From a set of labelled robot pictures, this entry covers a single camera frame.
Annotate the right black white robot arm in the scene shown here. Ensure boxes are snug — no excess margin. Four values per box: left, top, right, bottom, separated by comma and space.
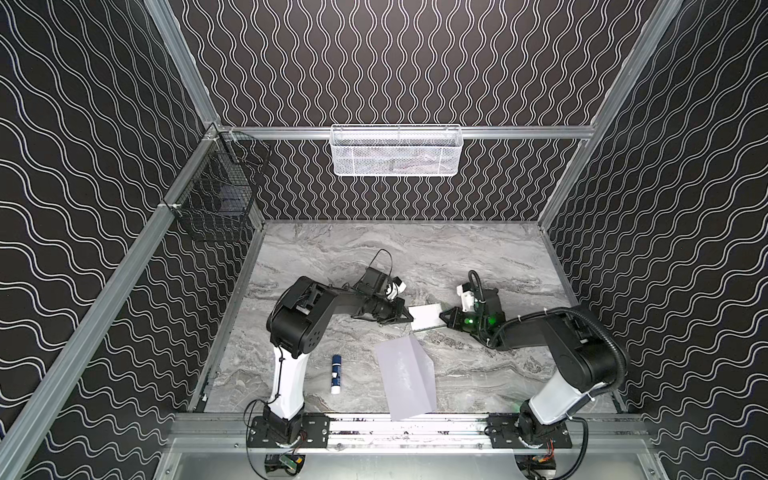
439, 289, 629, 446

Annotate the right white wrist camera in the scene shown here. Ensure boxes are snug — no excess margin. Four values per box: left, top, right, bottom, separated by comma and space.
456, 283, 476, 312

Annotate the black wire basket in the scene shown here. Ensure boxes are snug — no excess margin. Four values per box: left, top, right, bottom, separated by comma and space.
170, 131, 254, 244

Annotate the blue white glue stick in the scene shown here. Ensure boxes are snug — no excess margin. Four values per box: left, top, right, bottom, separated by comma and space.
330, 354, 342, 395

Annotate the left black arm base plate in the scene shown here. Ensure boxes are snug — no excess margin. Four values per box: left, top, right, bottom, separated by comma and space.
246, 413, 331, 449

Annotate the aluminium front rail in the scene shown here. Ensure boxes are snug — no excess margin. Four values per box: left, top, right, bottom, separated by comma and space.
166, 413, 653, 455

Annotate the white wire mesh basket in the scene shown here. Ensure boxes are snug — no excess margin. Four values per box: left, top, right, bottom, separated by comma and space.
329, 124, 464, 177

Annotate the white letter with green border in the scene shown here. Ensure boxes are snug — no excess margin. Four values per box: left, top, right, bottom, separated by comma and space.
408, 303, 446, 332

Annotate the lavender envelope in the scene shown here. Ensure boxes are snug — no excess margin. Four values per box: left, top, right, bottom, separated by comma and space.
375, 335, 437, 421

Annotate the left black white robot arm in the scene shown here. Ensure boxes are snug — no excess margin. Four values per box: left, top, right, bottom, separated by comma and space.
263, 270, 413, 444

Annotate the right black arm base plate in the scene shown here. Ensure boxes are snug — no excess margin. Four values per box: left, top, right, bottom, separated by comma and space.
483, 414, 573, 450

